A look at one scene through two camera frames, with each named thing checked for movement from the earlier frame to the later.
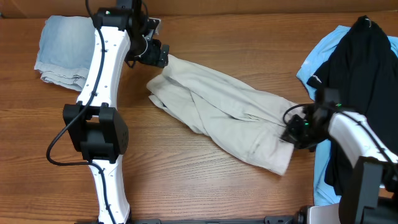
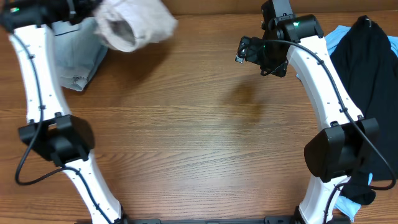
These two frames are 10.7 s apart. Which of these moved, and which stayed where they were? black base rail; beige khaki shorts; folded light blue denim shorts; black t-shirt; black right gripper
Moved: beige khaki shorts; black right gripper
Stayed: folded light blue denim shorts; black base rail; black t-shirt
